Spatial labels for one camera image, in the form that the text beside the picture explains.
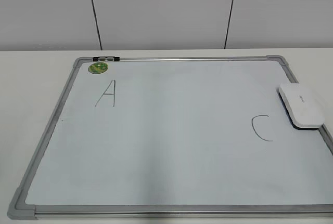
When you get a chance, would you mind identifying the black clip on board frame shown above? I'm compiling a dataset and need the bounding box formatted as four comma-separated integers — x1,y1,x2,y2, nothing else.
93,56,120,62

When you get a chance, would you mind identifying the white board eraser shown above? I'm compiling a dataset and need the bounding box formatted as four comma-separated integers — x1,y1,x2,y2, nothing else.
278,83,325,129

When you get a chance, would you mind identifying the round green magnet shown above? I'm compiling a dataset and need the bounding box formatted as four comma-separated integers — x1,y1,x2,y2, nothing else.
88,62,108,74

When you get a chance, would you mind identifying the white board with grey frame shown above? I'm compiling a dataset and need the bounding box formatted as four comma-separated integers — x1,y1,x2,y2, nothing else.
7,56,332,220

